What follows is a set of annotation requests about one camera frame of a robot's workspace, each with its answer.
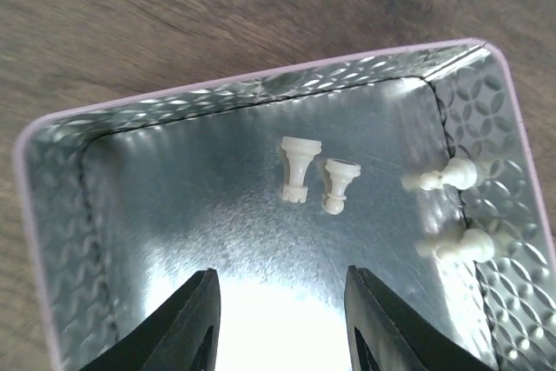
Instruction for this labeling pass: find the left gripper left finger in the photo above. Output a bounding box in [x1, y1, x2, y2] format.
[83, 268, 221, 371]

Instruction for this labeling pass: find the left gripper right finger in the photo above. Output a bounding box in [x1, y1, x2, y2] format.
[344, 265, 490, 371]

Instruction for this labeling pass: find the pink metal tin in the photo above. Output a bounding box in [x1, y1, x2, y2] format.
[14, 39, 555, 370]

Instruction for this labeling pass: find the white chess rook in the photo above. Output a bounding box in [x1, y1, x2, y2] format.
[281, 136, 321, 203]

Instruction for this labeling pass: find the white chess pawn in tin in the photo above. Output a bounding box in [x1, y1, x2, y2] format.
[324, 158, 361, 215]
[415, 229, 497, 264]
[401, 157, 479, 191]

